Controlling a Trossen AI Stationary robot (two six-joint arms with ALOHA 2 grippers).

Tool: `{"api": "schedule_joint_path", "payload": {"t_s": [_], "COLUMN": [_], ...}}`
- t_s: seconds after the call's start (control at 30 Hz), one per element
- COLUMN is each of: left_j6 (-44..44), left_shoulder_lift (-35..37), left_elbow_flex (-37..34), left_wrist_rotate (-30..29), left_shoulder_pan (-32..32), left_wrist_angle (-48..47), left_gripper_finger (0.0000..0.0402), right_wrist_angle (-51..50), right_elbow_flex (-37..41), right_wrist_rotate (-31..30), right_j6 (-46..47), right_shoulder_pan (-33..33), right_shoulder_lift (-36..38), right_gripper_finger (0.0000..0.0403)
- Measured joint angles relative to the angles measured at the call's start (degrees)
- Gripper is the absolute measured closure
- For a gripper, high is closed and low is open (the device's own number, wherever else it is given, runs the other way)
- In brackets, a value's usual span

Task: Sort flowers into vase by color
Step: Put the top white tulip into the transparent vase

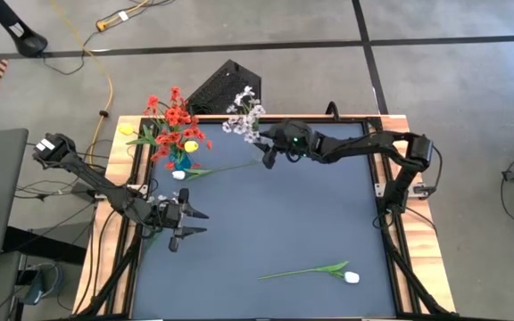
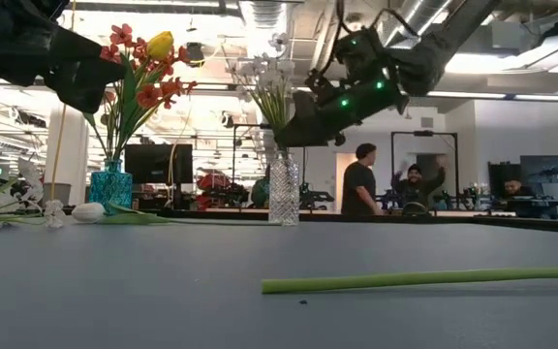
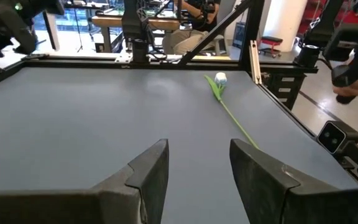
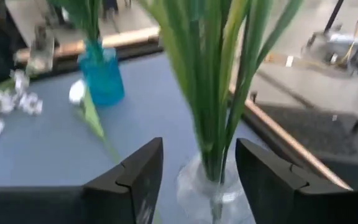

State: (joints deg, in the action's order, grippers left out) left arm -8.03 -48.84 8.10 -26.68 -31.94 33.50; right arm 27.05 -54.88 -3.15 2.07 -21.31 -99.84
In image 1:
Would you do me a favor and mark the blue glass vase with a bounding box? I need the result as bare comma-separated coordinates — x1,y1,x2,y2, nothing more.
170,149,193,171

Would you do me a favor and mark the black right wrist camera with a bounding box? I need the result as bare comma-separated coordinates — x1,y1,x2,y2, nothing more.
282,121,311,146

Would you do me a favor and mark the large white flower bunch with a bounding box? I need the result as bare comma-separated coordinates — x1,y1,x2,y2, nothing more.
221,85,268,144

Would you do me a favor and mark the red artificial flower bunch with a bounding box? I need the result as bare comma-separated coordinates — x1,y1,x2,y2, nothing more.
144,86,186,131
149,116,214,171

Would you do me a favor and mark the yellow extension plug cable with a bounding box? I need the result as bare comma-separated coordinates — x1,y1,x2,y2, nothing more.
95,0,152,33

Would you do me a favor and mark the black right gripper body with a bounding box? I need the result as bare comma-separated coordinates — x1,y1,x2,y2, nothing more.
263,119,319,169

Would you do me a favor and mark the blue cable bundle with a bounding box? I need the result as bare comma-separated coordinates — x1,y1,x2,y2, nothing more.
19,261,65,307

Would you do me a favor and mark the yellow floor cable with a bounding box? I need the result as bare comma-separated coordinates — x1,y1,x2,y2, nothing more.
47,0,114,155

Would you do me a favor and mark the grey side table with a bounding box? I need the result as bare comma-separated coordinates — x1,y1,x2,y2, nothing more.
0,128,29,262

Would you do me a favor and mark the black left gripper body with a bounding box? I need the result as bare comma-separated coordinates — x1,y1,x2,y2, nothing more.
147,186,191,253

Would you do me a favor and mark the black stand base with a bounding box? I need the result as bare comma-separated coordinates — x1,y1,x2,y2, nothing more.
0,0,49,59

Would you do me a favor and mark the white artificial tulip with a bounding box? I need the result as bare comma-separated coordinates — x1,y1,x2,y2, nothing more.
257,259,361,285
171,160,261,182

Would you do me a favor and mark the small white flower bunch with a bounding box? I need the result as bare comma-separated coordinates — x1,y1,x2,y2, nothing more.
143,193,170,251

